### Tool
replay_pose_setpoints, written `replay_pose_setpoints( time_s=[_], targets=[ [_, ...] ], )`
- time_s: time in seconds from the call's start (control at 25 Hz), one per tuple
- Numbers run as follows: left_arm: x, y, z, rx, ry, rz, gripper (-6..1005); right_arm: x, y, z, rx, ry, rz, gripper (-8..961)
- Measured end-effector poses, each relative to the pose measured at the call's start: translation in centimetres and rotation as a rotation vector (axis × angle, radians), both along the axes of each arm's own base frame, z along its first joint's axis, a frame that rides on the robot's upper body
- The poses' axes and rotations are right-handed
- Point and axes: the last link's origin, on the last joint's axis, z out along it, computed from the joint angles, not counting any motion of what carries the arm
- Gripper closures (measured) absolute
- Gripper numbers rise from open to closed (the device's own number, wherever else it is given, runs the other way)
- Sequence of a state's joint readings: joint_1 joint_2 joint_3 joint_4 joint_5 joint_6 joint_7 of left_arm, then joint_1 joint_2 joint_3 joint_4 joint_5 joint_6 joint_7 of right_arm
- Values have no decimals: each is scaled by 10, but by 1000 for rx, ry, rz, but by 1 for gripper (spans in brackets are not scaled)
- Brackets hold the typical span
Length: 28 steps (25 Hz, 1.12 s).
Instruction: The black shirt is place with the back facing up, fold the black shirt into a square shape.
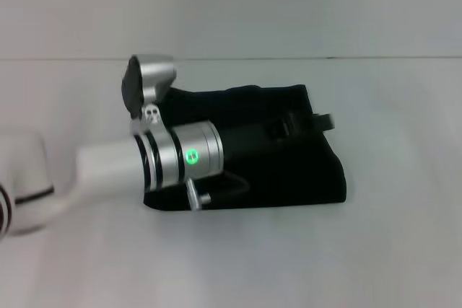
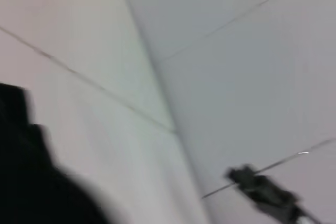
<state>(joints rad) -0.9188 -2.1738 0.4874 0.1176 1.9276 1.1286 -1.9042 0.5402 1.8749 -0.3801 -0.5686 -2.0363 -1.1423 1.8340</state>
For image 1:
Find black t-shirt with white print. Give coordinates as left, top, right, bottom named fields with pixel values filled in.
left=142, top=83, right=349, bottom=212

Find left gripper cable silver plug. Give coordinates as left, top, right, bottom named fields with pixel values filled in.
left=185, top=173, right=250, bottom=212

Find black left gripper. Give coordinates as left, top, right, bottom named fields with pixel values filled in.
left=219, top=111, right=337, bottom=159

